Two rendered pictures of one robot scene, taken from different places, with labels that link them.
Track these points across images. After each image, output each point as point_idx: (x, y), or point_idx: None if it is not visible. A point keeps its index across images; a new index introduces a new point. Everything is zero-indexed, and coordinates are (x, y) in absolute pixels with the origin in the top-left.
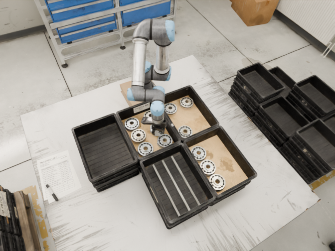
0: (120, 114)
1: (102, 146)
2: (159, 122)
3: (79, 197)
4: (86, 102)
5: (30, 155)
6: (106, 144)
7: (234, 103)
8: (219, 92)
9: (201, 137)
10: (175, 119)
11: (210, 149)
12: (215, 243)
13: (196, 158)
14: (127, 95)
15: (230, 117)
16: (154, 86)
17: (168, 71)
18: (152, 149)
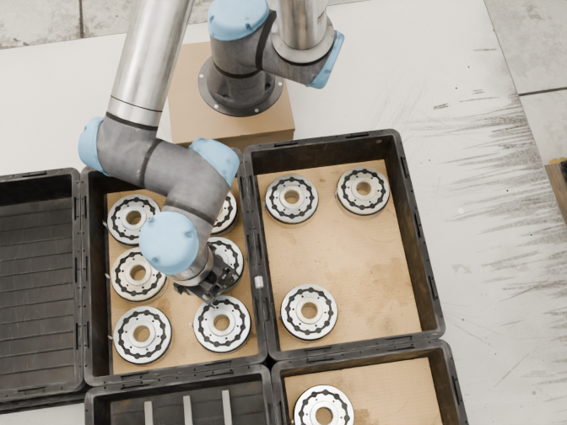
0: (102, 176)
1: (12, 273)
2: (185, 283)
3: None
4: (48, 80)
5: None
6: (29, 270)
7: (561, 228)
8: (518, 166)
9: (353, 362)
10: (297, 244)
11: (378, 408)
12: None
13: None
14: (78, 150)
15: (520, 282)
16: (280, 86)
17: (321, 57)
18: (164, 343)
